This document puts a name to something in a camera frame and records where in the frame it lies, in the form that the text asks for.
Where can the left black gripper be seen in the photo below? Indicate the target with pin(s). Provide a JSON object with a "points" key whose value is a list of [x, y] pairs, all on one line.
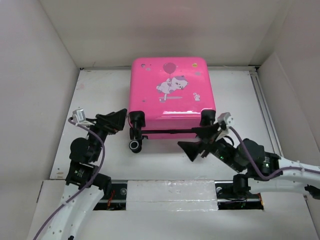
{"points": [[113, 121]]}

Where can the aluminium frame rail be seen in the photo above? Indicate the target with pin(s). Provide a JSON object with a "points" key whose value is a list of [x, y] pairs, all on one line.
{"points": [[266, 115]]}

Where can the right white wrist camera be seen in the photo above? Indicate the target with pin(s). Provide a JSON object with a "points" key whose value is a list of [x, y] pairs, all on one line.
{"points": [[225, 121]]}

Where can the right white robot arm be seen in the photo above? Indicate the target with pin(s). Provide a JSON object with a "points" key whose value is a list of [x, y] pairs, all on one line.
{"points": [[257, 171]]}

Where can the pink hard-shell suitcase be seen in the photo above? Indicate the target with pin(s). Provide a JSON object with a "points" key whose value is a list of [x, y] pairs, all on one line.
{"points": [[168, 97]]}

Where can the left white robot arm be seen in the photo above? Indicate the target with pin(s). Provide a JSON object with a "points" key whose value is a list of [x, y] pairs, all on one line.
{"points": [[84, 185]]}

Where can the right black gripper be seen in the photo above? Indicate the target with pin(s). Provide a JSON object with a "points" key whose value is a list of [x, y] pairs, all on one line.
{"points": [[191, 149]]}

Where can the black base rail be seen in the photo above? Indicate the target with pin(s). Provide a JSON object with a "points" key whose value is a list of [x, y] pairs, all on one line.
{"points": [[116, 200]]}

